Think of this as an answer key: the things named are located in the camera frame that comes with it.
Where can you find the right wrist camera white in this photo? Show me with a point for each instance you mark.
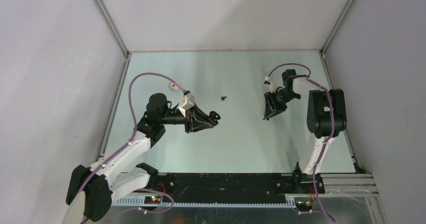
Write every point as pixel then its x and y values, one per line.
pixel 273 85

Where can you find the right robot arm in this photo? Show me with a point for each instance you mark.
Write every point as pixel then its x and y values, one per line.
pixel 325 118

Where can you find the right controller board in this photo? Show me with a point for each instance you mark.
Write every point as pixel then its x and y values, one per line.
pixel 304 206

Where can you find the left controller board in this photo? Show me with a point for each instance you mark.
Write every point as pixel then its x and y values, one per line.
pixel 153 200

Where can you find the black earbud charging case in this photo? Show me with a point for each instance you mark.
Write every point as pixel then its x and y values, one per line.
pixel 214 117

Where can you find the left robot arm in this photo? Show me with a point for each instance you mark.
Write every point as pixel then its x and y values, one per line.
pixel 93 189

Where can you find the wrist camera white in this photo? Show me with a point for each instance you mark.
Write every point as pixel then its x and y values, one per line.
pixel 273 85
pixel 186 102

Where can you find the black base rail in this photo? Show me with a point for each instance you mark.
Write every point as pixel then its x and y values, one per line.
pixel 234 188

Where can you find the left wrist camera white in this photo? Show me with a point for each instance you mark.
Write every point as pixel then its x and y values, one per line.
pixel 186 102

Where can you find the beige earbud charging case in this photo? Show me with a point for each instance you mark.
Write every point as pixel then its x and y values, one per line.
pixel 174 87

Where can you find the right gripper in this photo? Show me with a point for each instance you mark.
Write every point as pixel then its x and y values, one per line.
pixel 272 106

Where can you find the controller board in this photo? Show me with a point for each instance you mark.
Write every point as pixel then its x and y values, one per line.
pixel 304 206
pixel 153 200

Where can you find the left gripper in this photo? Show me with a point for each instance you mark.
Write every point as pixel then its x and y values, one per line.
pixel 196 120

